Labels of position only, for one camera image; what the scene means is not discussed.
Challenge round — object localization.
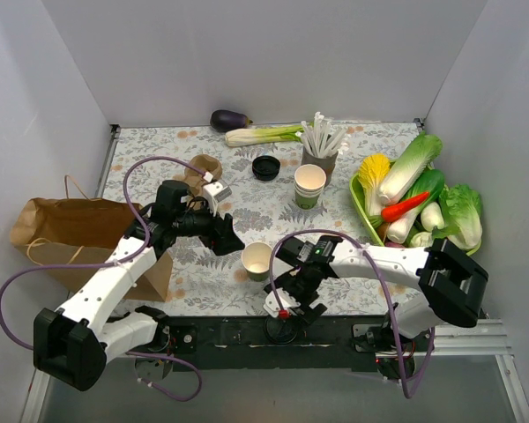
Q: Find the green white paper cup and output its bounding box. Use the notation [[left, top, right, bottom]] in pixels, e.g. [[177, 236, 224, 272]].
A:
[[241, 242, 272, 282]]

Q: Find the black plastic coffee lid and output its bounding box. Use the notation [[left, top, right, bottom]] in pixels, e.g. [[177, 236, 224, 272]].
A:
[[264, 316, 299, 345]]

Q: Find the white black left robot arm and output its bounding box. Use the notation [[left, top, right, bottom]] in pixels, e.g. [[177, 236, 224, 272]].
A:
[[34, 180, 244, 391]]

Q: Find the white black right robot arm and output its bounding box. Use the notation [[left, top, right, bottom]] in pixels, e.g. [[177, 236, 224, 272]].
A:
[[264, 231, 488, 353]]

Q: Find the brown cardboard cup carrier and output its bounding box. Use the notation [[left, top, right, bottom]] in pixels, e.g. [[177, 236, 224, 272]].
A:
[[183, 154, 223, 197]]

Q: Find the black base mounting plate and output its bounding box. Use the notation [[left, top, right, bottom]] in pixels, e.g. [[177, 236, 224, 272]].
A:
[[118, 315, 438, 374]]

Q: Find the floral patterned table mat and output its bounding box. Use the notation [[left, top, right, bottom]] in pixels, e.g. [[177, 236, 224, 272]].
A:
[[102, 122, 419, 316]]

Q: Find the stack of black lids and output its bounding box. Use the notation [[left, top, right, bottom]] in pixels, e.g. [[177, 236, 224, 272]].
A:
[[252, 155, 280, 182]]

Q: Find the green white toy leek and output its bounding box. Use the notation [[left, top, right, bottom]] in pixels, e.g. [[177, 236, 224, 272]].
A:
[[225, 125, 303, 147]]

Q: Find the stack of paper cups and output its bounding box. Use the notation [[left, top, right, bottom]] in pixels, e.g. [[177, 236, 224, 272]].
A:
[[294, 164, 326, 210]]

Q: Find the purple toy eggplant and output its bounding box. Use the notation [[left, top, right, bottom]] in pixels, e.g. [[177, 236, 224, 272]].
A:
[[210, 109, 253, 133]]

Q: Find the green plastic tray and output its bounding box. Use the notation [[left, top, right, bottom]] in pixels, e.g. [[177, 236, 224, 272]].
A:
[[349, 171, 482, 256]]

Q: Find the orange toy carrot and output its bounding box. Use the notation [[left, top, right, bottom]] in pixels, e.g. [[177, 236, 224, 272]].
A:
[[380, 191, 430, 223]]

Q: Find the brown paper bag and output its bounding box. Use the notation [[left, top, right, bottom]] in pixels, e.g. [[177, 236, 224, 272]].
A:
[[10, 175, 173, 302]]

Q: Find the brown cup with straws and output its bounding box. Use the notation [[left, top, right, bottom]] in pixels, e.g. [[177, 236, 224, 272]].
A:
[[296, 112, 348, 186]]

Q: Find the white toy bok choy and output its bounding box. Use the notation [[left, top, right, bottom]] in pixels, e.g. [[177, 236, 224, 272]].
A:
[[409, 202, 445, 248]]

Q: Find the toy green lettuce head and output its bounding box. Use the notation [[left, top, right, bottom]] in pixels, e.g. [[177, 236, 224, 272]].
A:
[[439, 184, 482, 250]]

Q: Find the large toy napa cabbage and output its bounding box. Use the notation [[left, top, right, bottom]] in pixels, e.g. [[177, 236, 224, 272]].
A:
[[377, 133, 443, 205]]

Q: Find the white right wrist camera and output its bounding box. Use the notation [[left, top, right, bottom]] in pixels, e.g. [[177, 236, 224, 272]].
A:
[[263, 284, 301, 318]]

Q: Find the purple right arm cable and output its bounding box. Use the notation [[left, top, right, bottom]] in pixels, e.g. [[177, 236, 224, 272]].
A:
[[268, 228, 436, 400]]

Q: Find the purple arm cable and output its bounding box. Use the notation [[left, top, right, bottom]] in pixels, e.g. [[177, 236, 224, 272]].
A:
[[268, 228, 436, 400], [0, 156, 215, 402]]

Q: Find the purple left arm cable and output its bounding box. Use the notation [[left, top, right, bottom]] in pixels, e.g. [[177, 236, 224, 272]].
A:
[[0, 156, 215, 402]]

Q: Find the aluminium frame rail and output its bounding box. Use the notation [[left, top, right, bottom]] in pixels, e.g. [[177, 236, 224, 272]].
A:
[[22, 320, 529, 422]]

